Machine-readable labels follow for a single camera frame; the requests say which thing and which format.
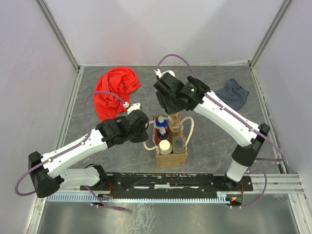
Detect clear yellow liquid bottle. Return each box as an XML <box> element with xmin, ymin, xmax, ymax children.
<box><xmin>168</xmin><ymin>112</ymin><xmax>181</xmax><ymax>133</ymax></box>

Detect printed canvas tote bag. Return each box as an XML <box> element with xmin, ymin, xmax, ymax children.
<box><xmin>143</xmin><ymin>116</ymin><xmax>195</xmax><ymax>168</ymax></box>

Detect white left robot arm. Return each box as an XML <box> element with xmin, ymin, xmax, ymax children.
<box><xmin>28</xmin><ymin>109</ymin><xmax>149</xmax><ymax>198</ymax></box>

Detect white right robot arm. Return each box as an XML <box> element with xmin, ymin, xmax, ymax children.
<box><xmin>154</xmin><ymin>69</ymin><xmax>270</xmax><ymax>182</ymax></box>

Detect white cap cream bottle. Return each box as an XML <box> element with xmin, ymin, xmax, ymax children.
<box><xmin>158</xmin><ymin>140</ymin><xmax>173</xmax><ymax>155</ymax></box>

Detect red cloth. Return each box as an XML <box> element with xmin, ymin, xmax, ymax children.
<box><xmin>93</xmin><ymin>66</ymin><xmax>141</xmax><ymax>121</ymax></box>

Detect square clear dark-cap bottle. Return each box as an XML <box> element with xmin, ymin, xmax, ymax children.
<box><xmin>172</xmin><ymin>136</ymin><xmax>186</xmax><ymax>154</ymax></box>

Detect dark blue cloth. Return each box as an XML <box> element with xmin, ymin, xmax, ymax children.
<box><xmin>215</xmin><ymin>78</ymin><xmax>249</xmax><ymax>111</ymax></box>

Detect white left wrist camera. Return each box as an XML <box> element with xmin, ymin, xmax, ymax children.
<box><xmin>123</xmin><ymin>102</ymin><xmax>141</xmax><ymax>115</ymax></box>

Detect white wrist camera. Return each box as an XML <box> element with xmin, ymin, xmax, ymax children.
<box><xmin>123</xmin><ymin>102</ymin><xmax>141</xmax><ymax>115</ymax></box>
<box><xmin>155</xmin><ymin>69</ymin><xmax>176</xmax><ymax>79</ymax></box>

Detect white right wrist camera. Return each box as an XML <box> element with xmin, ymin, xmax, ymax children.
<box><xmin>155</xmin><ymin>69</ymin><xmax>176</xmax><ymax>79</ymax></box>

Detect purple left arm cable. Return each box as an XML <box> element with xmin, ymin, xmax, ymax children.
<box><xmin>14</xmin><ymin>91</ymin><xmax>130</xmax><ymax>195</ymax></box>

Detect light blue cable duct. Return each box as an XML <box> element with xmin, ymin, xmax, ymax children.
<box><xmin>46</xmin><ymin>193</ymin><xmax>230</xmax><ymax>204</ymax></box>

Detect left aluminium frame post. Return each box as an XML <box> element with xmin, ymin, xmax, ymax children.
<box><xmin>35</xmin><ymin>0</ymin><xmax>80</xmax><ymax>70</ymax></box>

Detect aluminium frame post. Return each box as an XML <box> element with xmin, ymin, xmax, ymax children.
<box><xmin>35</xmin><ymin>0</ymin><xmax>80</xmax><ymax>70</ymax></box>
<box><xmin>249</xmin><ymin>0</ymin><xmax>293</xmax><ymax>69</ymax></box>

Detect right aluminium frame post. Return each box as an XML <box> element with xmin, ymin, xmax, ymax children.
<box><xmin>249</xmin><ymin>0</ymin><xmax>293</xmax><ymax>69</ymax></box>

